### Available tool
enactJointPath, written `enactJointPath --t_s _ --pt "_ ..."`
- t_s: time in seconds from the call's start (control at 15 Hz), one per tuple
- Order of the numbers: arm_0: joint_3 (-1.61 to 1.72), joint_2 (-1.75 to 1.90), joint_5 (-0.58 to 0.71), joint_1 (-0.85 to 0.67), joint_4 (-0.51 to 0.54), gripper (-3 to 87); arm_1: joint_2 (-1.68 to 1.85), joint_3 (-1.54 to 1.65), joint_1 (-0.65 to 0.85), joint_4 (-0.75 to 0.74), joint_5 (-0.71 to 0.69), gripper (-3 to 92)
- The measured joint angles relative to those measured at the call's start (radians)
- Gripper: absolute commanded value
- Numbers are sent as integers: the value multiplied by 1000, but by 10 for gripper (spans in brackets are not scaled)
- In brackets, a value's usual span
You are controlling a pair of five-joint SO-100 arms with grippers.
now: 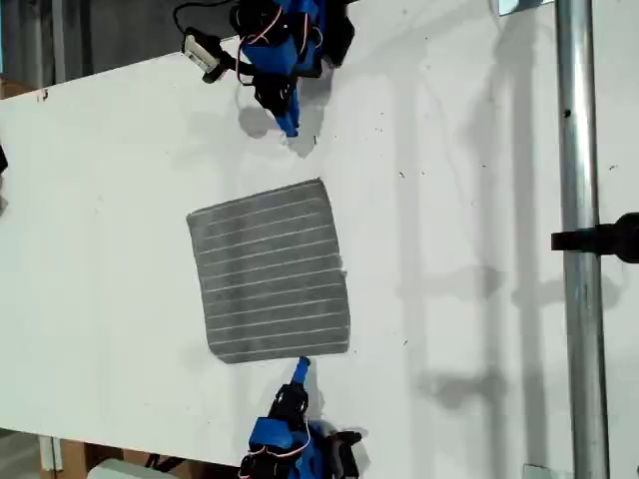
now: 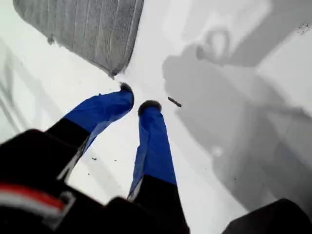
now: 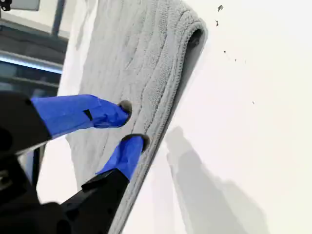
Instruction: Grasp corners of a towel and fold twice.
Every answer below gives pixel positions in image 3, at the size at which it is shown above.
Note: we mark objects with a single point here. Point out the grey striped towel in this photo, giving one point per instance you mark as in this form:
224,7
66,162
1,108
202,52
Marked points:
136,61

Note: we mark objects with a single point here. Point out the dark metal shelf frame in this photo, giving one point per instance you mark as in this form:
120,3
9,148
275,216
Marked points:
29,41

